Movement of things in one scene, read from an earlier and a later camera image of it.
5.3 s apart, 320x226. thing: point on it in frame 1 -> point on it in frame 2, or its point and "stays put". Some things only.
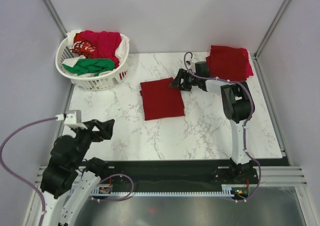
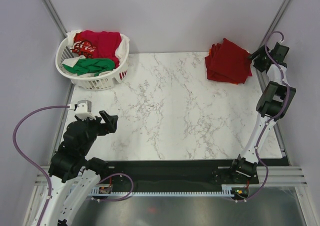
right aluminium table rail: [285, 156] stays put
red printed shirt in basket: [83, 47] stays put
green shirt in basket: [95, 66] stays put
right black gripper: [181, 75] -> [262, 52]
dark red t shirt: [160, 101] -> [230, 63]
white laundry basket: [101, 81] stays put
